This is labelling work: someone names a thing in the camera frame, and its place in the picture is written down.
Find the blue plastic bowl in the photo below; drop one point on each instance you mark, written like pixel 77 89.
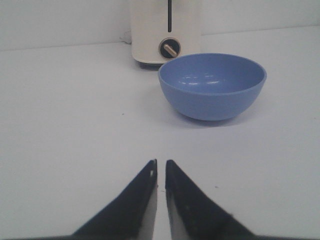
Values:
pixel 211 86

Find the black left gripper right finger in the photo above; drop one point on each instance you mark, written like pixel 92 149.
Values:
pixel 192 214

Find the white two-slot toaster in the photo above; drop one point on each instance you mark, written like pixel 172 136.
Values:
pixel 162 30

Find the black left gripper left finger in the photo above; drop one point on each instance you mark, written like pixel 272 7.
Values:
pixel 131 214

